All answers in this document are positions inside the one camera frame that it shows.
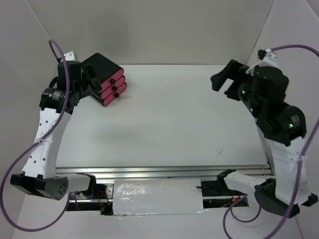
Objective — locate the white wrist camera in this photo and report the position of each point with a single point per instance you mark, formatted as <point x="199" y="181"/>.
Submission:
<point x="69" y="56"/>
<point x="266" y="58"/>

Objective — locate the aluminium front rail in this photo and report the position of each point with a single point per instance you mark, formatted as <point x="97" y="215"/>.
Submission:
<point x="105" y="175"/>

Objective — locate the right side aluminium rail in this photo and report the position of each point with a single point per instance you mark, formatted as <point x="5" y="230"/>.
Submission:
<point x="267" y="150"/>

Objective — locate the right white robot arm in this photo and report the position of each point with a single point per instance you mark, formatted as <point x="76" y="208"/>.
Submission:
<point x="283" y="126"/>

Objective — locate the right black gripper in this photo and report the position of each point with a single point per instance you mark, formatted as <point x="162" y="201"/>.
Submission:
<point x="234" y="68"/>

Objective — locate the black drawer organizer box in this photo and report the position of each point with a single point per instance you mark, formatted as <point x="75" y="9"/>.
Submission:
<point x="103" y="67"/>

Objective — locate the aluminium rail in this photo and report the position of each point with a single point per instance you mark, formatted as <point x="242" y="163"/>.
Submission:
<point x="267" y="150"/>
<point x="105" y="175"/>

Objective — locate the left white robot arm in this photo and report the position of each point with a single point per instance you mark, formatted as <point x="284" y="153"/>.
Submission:
<point x="38" y="177"/>

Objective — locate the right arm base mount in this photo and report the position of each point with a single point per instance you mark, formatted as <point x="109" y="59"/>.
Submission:
<point x="217" y="195"/>

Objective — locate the white taped cover plate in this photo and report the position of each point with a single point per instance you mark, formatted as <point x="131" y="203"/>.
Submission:
<point x="157" y="197"/>

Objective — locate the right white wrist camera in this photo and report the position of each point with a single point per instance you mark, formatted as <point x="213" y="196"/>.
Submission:
<point x="266" y="58"/>

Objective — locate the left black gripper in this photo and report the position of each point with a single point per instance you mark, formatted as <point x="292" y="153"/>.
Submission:
<point x="92" y="85"/>

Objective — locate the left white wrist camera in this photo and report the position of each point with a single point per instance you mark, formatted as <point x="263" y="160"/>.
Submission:
<point x="69" y="56"/>

